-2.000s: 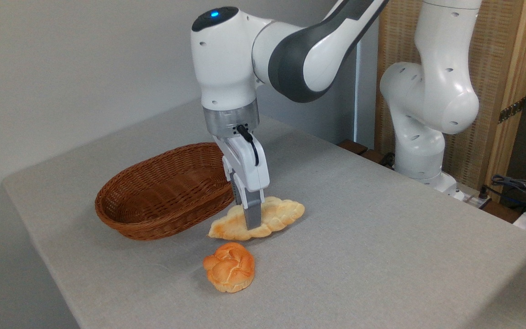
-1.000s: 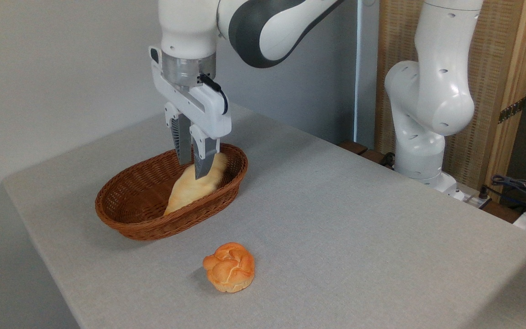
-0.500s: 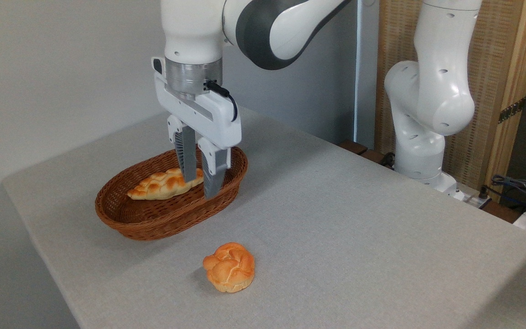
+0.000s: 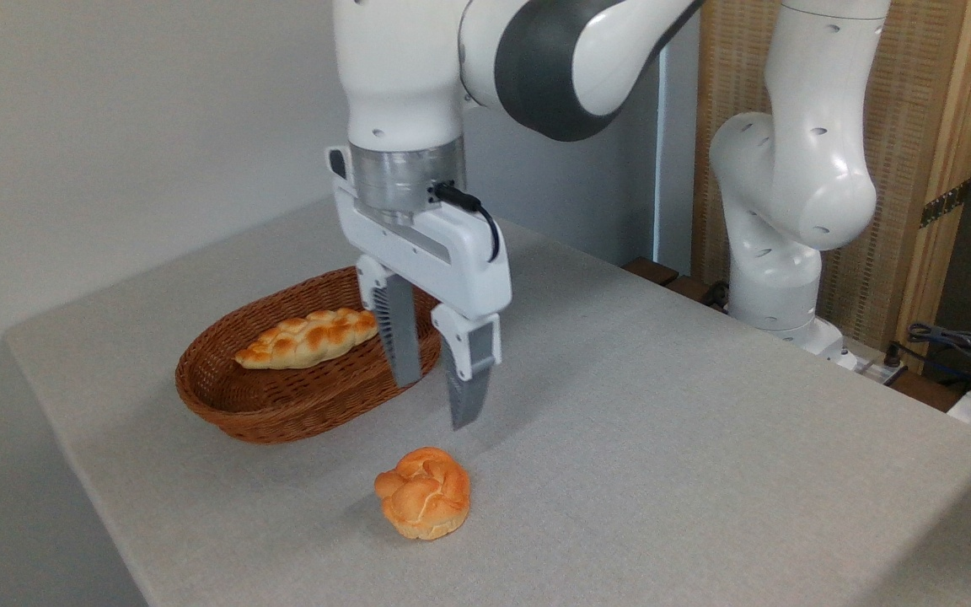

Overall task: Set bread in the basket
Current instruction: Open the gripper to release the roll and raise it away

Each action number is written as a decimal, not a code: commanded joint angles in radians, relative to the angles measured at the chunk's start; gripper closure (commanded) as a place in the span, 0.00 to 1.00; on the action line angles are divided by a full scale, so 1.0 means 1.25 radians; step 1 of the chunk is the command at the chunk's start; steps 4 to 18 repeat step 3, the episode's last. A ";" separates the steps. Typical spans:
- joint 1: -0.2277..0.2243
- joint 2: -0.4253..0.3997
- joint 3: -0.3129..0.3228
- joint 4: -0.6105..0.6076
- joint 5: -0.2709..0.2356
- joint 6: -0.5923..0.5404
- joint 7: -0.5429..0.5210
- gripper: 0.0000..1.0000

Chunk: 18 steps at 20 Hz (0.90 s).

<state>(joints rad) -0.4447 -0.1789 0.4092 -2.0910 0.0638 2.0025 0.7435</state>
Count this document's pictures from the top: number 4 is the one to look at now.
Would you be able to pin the white power strip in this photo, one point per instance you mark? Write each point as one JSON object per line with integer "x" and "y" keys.
{"x": 869, "y": 364}

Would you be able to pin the dark wooden base board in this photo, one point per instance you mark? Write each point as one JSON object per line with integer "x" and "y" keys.
{"x": 654, "y": 271}

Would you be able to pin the brown wicker oval basket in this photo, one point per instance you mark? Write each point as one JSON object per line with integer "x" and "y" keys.
{"x": 283, "y": 405}

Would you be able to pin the round knotted bread roll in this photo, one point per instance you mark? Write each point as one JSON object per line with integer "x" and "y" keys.
{"x": 422, "y": 497}

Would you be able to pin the wood-framed woven screen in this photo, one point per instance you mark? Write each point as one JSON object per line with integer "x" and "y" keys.
{"x": 915, "y": 84}

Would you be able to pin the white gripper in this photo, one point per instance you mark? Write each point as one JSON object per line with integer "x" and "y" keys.
{"x": 460, "y": 257}

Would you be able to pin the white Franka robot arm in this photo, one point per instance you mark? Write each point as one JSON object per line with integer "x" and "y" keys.
{"x": 401, "y": 67}

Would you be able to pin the long braided bread loaf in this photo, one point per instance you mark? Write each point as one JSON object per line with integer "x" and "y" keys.
{"x": 308, "y": 337}

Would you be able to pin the grey tablecloth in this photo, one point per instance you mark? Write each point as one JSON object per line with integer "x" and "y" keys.
{"x": 705, "y": 472}

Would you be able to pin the white vertical wall strip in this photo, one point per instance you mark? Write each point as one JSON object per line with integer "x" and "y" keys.
{"x": 658, "y": 169}

